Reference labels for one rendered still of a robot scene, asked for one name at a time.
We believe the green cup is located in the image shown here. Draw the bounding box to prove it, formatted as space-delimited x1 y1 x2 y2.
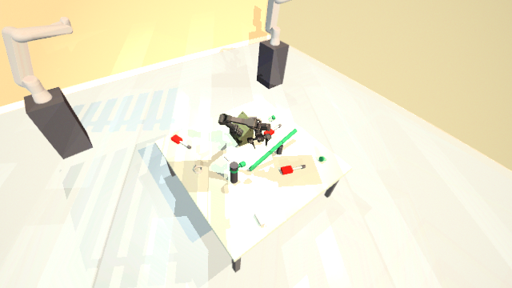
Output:
230 161 246 174

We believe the green cylindrical tube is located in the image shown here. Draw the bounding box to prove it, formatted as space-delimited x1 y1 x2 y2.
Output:
249 129 297 171

